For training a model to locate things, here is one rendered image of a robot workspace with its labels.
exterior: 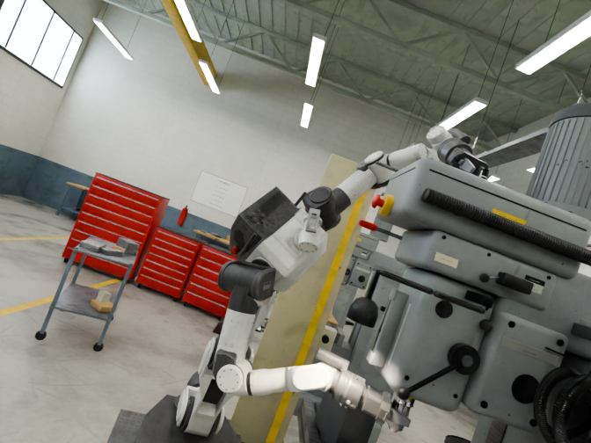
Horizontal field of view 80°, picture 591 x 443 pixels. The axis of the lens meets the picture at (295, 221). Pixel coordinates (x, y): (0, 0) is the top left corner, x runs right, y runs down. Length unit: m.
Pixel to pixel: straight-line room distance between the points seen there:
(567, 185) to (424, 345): 0.57
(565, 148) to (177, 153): 9.98
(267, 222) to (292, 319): 1.65
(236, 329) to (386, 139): 9.91
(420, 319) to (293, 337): 1.92
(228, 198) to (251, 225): 8.96
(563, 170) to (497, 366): 0.55
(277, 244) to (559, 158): 0.85
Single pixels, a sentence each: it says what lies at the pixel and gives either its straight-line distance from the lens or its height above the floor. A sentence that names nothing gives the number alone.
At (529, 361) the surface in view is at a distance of 1.09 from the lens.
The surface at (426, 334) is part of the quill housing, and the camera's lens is 0.97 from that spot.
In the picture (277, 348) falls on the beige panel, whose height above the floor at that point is 0.76.
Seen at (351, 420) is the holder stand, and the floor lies 1.06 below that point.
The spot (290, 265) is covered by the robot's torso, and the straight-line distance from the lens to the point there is 1.16.
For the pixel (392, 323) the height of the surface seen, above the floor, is 1.46.
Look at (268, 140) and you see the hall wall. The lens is 10.32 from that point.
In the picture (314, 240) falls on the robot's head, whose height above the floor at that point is 1.60.
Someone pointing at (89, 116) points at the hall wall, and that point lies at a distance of 11.78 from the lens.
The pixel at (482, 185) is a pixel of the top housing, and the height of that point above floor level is 1.87.
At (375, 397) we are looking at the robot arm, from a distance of 1.08.
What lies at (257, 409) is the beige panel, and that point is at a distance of 3.00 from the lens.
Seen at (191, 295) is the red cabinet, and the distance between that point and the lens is 5.75.
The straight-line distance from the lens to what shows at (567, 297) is 1.13.
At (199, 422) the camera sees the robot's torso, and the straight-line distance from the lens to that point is 1.80.
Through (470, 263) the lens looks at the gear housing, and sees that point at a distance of 0.97.
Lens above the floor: 1.58
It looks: 3 degrees up
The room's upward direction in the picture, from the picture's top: 21 degrees clockwise
